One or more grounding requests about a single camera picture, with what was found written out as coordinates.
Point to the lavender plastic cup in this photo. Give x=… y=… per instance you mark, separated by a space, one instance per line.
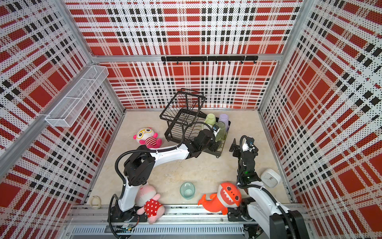
x=225 y=119

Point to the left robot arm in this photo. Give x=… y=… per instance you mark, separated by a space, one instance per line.
x=135 y=166

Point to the white wire wall basket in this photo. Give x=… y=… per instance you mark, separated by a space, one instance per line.
x=69 y=108

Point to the yellow pink owl plush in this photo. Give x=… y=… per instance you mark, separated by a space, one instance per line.
x=148 y=137

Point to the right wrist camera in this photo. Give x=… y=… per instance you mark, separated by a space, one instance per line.
x=248 y=144

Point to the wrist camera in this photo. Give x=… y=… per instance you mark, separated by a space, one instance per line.
x=248 y=144
x=215 y=129

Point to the red shark plush toy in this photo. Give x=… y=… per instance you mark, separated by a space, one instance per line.
x=227 y=196

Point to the beige tape roll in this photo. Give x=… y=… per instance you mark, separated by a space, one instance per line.
x=95 y=202

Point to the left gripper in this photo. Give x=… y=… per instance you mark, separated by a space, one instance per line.
x=214 y=146

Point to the white mug green handle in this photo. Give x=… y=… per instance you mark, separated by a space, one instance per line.
x=210 y=119

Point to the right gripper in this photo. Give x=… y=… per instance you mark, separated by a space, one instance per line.
x=238 y=150

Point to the white square clock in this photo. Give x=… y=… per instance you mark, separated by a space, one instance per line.
x=270 y=178

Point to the black wall hook rail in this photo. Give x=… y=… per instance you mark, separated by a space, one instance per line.
x=209 y=58

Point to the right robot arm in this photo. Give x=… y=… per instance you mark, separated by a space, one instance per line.
x=276 y=220

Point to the teal glass cup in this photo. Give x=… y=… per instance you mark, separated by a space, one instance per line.
x=187 y=190

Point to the pink bear plush toy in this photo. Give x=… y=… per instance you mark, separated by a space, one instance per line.
x=147 y=199

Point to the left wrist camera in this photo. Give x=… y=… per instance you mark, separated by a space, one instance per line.
x=215 y=129

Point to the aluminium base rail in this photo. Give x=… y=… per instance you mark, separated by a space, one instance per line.
x=188 y=220

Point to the tall green glass cup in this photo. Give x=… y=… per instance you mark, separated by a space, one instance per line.
x=221 y=131

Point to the black wire dish rack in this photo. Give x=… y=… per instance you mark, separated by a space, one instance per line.
x=185 y=119

